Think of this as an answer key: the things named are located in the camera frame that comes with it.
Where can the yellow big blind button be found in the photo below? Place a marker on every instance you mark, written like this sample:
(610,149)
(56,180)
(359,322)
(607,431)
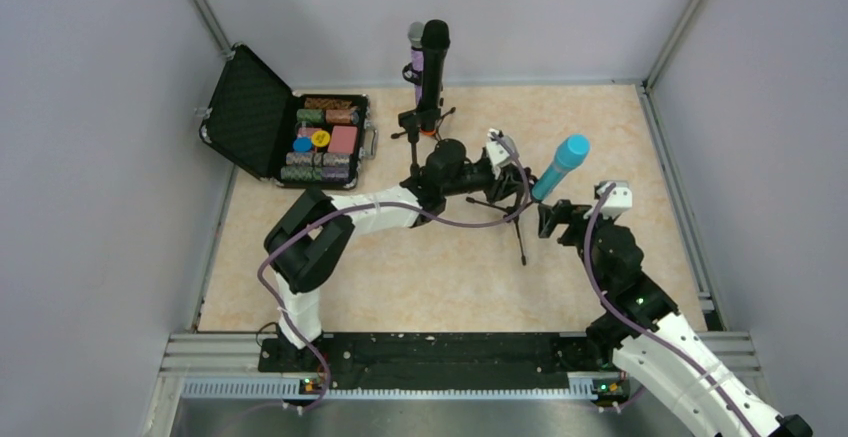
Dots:
(321,139)

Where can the blue tan poker chip row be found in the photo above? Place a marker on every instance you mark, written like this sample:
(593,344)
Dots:
(317,159)

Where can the turquoise toy microphone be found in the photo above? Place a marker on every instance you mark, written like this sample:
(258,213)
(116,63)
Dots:
(569,155)

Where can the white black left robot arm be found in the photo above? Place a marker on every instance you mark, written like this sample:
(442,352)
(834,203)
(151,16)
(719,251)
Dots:
(307,243)

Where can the purple black poker chip row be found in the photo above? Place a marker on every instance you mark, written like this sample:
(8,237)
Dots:
(315,174)

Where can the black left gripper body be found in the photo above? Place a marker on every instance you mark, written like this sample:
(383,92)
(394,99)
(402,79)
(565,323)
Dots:
(502,180)

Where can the purple glitter microphone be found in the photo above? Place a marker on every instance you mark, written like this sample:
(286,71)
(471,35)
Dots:
(414,35)

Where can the blue round button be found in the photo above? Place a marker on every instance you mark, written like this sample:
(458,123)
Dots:
(302,145)

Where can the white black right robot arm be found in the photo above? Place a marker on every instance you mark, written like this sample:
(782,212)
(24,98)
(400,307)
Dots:
(643,333)

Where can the orange brown poker chip row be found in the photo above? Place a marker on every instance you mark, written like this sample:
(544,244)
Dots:
(328,103)

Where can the round base clip stand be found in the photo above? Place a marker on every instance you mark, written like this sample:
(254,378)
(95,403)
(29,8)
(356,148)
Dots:
(416,123)

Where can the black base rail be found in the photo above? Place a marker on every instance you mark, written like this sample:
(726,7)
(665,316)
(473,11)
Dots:
(444,361)

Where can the green poker chip row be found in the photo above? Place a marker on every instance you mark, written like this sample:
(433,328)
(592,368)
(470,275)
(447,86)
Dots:
(328,116)

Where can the black poker chip case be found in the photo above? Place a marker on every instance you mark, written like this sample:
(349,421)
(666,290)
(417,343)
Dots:
(251,121)

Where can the red playing card deck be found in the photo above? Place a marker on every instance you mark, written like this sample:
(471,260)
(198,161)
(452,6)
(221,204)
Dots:
(343,139)

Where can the shock mount tripod stand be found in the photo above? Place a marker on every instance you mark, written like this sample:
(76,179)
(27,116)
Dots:
(444,116)

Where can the small black tripod stand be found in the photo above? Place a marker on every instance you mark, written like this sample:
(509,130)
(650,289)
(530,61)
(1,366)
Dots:
(520,242)

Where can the black orange-tipped microphone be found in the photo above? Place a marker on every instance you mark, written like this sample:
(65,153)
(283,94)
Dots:
(435,42)

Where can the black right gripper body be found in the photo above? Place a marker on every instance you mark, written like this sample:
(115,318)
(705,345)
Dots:
(568,220)

